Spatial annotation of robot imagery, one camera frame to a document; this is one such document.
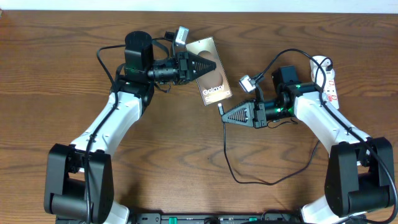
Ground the black right camera cable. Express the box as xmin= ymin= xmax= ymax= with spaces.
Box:
xmin=254 ymin=48 xmax=398 ymax=224

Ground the black camera cable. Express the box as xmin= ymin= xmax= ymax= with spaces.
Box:
xmin=83 ymin=36 xmax=178 ymax=224
xmin=254 ymin=48 xmax=398 ymax=224

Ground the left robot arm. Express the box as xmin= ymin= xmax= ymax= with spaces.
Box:
xmin=44 ymin=27 xmax=217 ymax=223

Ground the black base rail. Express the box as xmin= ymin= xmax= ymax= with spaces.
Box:
xmin=127 ymin=212 xmax=302 ymax=224

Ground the black left camera cable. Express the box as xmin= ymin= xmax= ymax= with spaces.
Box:
xmin=83 ymin=36 xmax=178 ymax=224

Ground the white power strip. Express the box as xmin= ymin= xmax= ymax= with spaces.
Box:
xmin=310 ymin=55 xmax=340 ymax=109

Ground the Galaxy S25 Ultra smartphone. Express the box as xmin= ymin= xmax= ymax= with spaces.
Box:
xmin=186 ymin=37 xmax=233 ymax=106

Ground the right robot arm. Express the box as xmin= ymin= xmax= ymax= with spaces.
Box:
xmin=221 ymin=66 xmax=397 ymax=223

